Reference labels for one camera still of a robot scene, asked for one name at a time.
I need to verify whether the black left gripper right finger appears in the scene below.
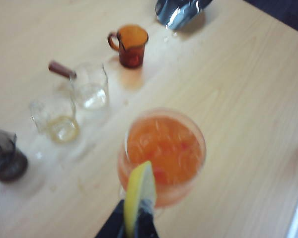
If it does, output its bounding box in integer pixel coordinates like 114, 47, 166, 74
134, 199, 160, 238

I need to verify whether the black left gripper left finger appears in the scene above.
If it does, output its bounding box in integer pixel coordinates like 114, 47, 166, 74
95, 199, 127, 238

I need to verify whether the yellow lemon slice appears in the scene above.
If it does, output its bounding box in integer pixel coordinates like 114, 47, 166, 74
123, 160, 156, 238

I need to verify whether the clear measuring cup, yellow residue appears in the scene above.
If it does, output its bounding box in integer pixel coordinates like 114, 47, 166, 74
28, 95, 80, 144

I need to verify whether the grey smoked glass measuring cup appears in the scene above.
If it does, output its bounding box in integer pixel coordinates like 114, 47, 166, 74
0, 128, 29, 183

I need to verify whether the amber glass measuring cup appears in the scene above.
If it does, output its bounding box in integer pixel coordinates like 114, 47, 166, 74
107, 23, 149, 68

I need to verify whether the wine glass with orange-red drink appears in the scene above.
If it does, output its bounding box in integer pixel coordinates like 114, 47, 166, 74
117, 108, 207, 211

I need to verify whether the silver foil bag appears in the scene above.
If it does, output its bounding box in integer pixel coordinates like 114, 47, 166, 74
155, 0, 214, 30

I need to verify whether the clear measuring cup, brown handle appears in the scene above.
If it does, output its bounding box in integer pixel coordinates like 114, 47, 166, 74
48, 60, 109, 111

